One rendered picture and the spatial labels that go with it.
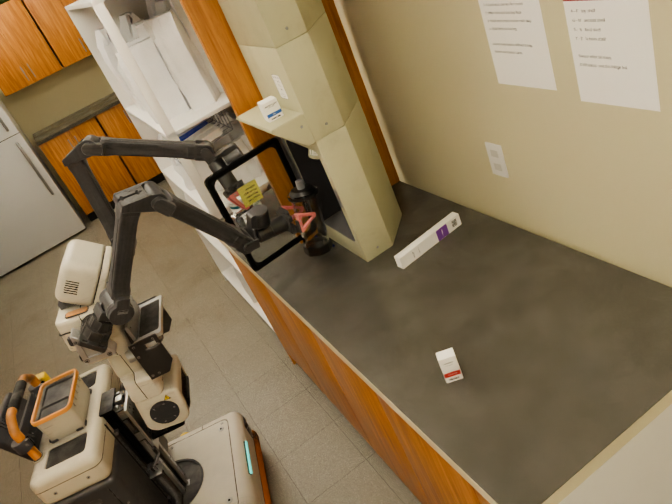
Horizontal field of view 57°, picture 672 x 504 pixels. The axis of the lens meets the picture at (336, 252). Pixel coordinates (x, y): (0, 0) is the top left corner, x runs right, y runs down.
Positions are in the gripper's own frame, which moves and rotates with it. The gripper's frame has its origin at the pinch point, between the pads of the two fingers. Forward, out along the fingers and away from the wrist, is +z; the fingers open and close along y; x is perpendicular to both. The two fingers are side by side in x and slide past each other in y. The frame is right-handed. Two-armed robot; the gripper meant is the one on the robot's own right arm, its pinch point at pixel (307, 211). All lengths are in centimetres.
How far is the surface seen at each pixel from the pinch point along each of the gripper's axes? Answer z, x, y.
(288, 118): -2.3, -35.9, -13.2
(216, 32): -4, -62, 21
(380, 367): -17, 24, -61
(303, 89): 3.7, -43.0, -16.0
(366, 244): 11.0, 13.3, -15.9
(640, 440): 10, 27, -120
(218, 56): -6, -55, 21
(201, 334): -28, 120, 167
